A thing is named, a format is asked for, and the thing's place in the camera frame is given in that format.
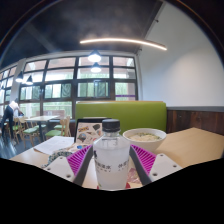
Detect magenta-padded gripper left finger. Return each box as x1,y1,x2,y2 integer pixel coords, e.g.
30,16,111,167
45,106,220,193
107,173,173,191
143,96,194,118
43,144,95,187

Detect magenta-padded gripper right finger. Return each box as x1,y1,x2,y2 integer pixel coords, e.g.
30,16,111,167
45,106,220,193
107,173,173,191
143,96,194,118
128,143,184,187

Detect clear plastic water bottle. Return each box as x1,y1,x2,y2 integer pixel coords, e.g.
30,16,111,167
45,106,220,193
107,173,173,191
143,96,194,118
92,118,131,191

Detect white ceramic bowl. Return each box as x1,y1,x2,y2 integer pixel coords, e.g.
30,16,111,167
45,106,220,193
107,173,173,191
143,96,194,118
122,127,168,154

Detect crumpled clear plastic wrapper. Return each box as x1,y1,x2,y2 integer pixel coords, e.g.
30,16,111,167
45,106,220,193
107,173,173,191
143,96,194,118
125,165,144,186

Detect white paper sheet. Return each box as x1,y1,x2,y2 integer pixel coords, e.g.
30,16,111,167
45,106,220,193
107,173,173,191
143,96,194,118
33,135,76,156

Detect black-framed stickered tablet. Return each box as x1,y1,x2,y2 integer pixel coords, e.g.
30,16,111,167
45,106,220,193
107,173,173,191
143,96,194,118
73,117,111,146

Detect green upholstered bench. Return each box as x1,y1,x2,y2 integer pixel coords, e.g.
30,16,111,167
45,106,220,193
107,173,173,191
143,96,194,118
74,100,168,134

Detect light wooden dining table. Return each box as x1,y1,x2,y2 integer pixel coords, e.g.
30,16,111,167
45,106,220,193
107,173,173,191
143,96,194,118
24,115,60,143

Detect group of green-seated wooden chairs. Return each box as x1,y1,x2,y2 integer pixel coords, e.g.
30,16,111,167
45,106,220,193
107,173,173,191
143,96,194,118
11,114,72,148

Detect large black-framed window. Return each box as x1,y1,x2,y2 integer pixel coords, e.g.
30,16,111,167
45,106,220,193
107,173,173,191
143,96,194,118
0,55,139,118

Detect person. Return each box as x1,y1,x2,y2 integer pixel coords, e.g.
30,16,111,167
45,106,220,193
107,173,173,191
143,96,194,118
0,98,24,143

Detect group of pendant lamps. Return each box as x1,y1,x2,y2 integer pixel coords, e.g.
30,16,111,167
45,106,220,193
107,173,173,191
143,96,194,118
14,49,103,86

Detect curved linear ceiling light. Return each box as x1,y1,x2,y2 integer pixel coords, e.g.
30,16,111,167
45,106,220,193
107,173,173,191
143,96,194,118
79,37,168,52

